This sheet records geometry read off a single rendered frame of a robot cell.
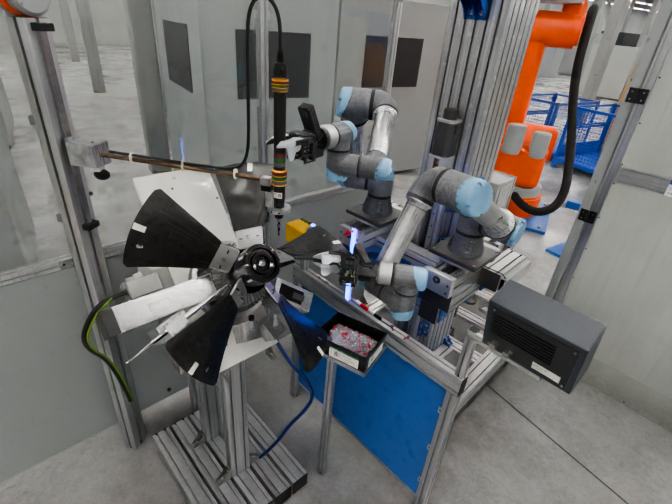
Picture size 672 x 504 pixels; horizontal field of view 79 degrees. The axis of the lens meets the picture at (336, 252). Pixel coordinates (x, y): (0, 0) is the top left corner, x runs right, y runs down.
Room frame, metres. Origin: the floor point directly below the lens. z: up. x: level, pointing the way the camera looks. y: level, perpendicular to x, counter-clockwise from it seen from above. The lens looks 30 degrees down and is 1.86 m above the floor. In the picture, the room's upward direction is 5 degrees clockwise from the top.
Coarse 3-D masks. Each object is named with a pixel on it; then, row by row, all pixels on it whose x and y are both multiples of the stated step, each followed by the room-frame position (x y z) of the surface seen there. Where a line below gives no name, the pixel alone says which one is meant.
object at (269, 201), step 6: (264, 180) 1.12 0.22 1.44; (264, 186) 1.11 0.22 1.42; (270, 186) 1.12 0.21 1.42; (270, 192) 1.11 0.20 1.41; (270, 198) 1.11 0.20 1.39; (270, 204) 1.11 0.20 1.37; (288, 204) 1.15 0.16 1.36; (270, 210) 1.10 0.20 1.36; (276, 210) 1.10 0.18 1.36; (282, 210) 1.10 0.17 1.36; (288, 210) 1.11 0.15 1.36
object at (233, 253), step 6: (222, 246) 1.02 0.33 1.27; (228, 246) 1.03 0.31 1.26; (222, 252) 1.02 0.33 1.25; (234, 252) 1.03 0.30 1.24; (216, 258) 1.02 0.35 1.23; (228, 258) 1.03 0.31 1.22; (234, 258) 1.04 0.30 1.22; (210, 264) 1.01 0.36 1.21; (216, 264) 1.02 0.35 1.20; (222, 264) 1.03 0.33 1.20; (228, 264) 1.03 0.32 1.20; (222, 270) 1.03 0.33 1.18; (228, 270) 1.03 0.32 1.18
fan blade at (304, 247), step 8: (312, 232) 1.32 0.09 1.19; (320, 232) 1.32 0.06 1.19; (328, 232) 1.34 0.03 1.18; (296, 240) 1.25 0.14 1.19; (304, 240) 1.25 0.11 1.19; (312, 240) 1.26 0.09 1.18; (320, 240) 1.27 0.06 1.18; (328, 240) 1.28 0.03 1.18; (280, 248) 1.18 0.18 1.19; (288, 248) 1.18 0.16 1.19; (296, 248) 1.18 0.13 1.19; (304, 248) 1.19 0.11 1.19; (312, 248) 1.20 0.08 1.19; (320, 248) 1.21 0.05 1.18; (328, 248) 1.23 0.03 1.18; (336, 248) 1.25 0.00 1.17; (344, 248) 1.27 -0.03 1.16; (296, 256) 1.13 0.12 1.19; (304, 256) 1.14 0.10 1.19; (312, 256) 1.15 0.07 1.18
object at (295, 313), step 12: (288, 312) 0.99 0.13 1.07; (300, 312) 1.08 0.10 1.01; (288, 324) 0.95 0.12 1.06; (300, 324) 0.99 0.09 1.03; (312, 324) 1.07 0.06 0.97; (300, 336) 0.95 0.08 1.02; (312, 336) 1.00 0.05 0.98; (324, 336) 1.06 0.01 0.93; (300, 348) 0.91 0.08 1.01; (312, 348) 0.95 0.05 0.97; (324, 348) 1.00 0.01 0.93; (312, 360) 0.91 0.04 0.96
